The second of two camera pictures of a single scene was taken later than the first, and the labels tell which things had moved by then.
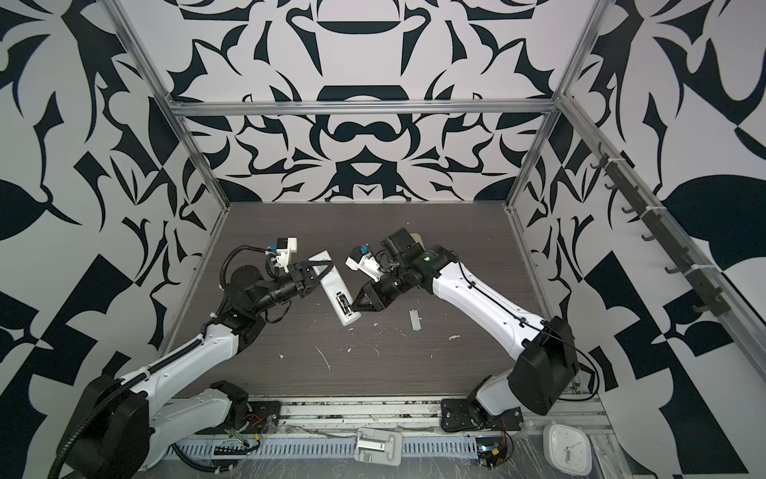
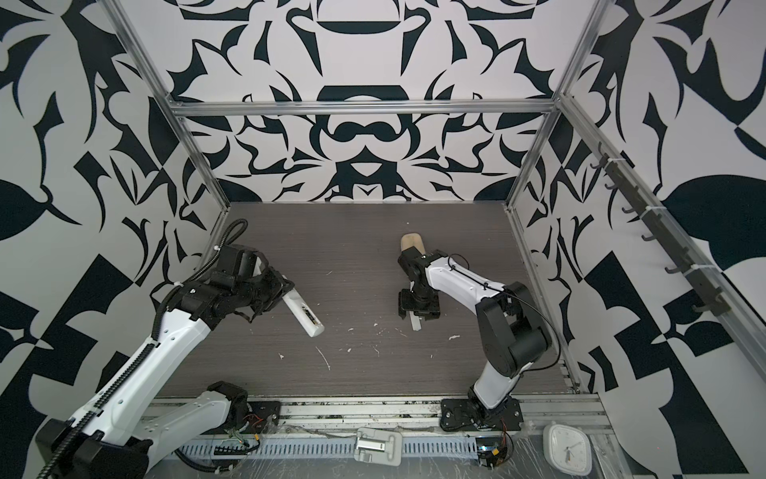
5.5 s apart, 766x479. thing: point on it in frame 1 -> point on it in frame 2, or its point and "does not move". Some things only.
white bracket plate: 379,446 does not move
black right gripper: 378,296 -> 404,304
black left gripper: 300,269 -> 278,286
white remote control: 334,286 -> 309,321
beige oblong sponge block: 417,239 does not move
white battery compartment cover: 415,320 does not move
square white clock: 568,449 does not move
